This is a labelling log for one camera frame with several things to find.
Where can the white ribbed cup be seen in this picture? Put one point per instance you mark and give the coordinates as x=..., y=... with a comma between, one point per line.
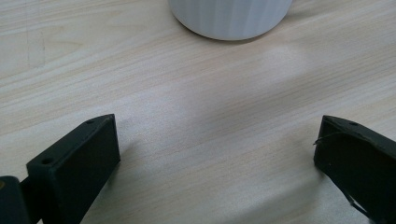
x=230, y=17

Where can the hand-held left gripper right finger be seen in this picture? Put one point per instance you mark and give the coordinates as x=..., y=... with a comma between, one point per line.
x=358, y=161

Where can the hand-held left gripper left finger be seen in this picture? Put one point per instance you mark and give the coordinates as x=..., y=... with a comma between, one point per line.
x=73, y=168

